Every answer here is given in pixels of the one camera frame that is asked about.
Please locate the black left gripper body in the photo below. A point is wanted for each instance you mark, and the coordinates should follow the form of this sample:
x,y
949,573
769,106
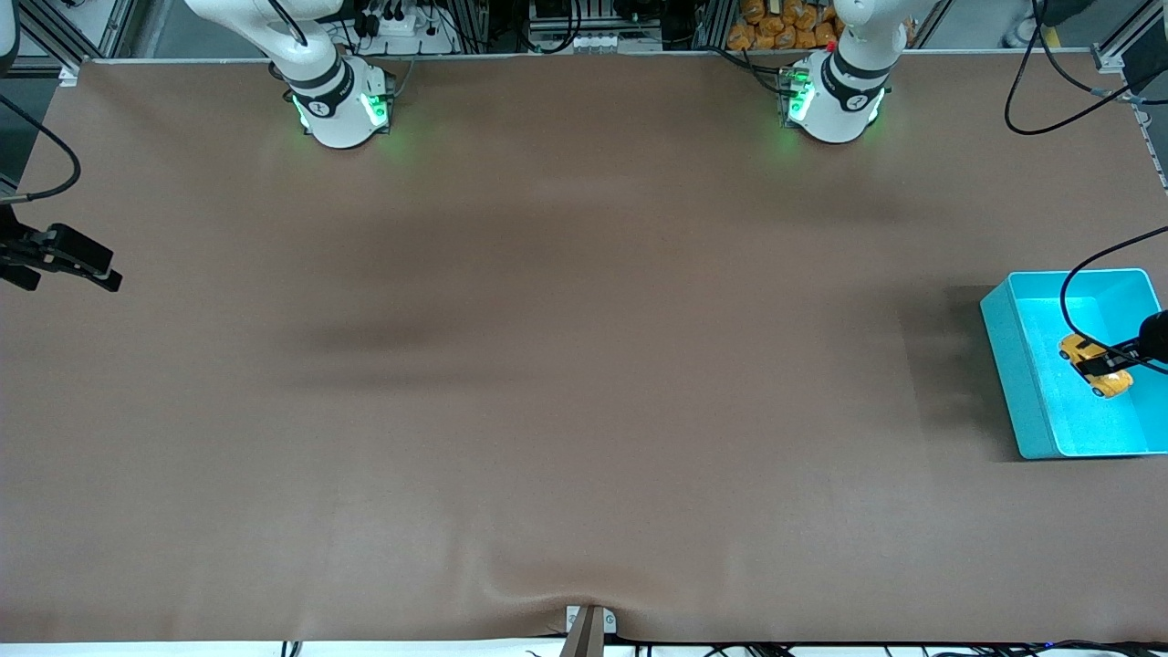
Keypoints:
x,y
1155,334

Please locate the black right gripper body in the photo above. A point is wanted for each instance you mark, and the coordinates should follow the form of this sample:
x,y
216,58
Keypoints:
x,y
13,248

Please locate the yellow beetle toy car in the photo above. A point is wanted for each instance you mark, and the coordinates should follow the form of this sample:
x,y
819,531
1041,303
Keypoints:
x,y
1109,383

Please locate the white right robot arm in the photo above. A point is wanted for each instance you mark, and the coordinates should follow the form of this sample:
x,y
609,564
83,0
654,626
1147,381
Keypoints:
x,y
333,100

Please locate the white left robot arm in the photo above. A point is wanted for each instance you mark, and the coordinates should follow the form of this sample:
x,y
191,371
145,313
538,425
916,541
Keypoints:
x,y
844,91

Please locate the teal plastic bin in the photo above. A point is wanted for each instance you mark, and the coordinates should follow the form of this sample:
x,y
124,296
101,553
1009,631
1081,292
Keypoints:
x,y
1040,401

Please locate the white power strip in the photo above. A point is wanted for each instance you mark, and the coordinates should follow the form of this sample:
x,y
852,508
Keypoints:
x,y
406,29

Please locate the orange mesh fruit bag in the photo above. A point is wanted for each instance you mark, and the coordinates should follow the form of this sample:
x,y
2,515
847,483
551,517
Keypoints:
x,y
776,27

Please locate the brown table mat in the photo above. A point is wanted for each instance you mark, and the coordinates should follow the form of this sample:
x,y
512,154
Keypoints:
x,y
584,456

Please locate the aluminium frame post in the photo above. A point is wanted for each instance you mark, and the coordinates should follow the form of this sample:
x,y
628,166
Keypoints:
x,y
87,36
1152,146

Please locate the metal mat clamp bracket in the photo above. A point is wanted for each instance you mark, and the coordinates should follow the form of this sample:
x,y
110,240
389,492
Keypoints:
x,y
589,630

